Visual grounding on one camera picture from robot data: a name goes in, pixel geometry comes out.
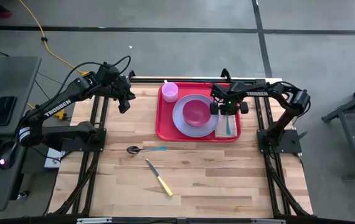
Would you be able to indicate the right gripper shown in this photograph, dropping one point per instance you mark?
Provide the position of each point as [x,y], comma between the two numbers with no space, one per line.
[229,99]

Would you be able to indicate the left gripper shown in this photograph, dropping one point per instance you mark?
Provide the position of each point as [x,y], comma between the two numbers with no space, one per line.
[123,88]

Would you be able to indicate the beige cloth napkin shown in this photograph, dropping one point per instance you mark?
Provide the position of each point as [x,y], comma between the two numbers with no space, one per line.
[234,127]

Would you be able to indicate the magenta plastic bowl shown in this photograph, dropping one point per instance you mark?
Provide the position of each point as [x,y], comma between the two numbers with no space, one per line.
[196,112]

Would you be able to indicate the lilac plastic mug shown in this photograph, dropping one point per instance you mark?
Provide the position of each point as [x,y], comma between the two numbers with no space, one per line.
[169,91]

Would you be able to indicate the lilac round plate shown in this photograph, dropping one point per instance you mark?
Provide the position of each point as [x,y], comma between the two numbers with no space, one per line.
[177,119]

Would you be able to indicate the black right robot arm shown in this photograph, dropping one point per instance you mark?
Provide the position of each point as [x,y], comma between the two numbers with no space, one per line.
[258,92]

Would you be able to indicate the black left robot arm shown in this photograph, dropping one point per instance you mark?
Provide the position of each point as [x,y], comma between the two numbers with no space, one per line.
[56,107]

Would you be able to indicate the red plastic tray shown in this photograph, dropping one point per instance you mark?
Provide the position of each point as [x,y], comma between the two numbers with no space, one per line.
[165,130]

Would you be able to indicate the white printed box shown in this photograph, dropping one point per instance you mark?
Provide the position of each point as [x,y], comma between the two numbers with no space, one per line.
[53,160]

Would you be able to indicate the grey computer desk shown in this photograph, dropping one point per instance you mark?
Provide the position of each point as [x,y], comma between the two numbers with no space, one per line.
[15,77]

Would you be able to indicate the black smartphone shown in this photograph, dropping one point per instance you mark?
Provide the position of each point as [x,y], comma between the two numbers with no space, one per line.
[3,110]

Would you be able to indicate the black computer mouse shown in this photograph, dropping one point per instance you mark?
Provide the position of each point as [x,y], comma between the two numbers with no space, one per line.
[7,152]

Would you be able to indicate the desk caster wheel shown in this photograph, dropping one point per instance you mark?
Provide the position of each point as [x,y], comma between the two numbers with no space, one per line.
[23,196]

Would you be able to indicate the black frame clamp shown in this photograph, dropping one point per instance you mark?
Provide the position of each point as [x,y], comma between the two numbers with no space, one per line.
[226,74]
[131,74]

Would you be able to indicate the black metal table frame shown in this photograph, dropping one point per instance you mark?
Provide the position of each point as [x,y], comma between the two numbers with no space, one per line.
[152,80]

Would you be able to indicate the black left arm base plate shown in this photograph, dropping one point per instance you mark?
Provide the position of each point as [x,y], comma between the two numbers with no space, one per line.
[78,147]

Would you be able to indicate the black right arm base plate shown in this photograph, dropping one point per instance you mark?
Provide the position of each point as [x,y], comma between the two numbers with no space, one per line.
[289,143]

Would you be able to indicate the silver frame bracket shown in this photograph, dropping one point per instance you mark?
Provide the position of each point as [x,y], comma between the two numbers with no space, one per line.
[267,221]
[93,221]

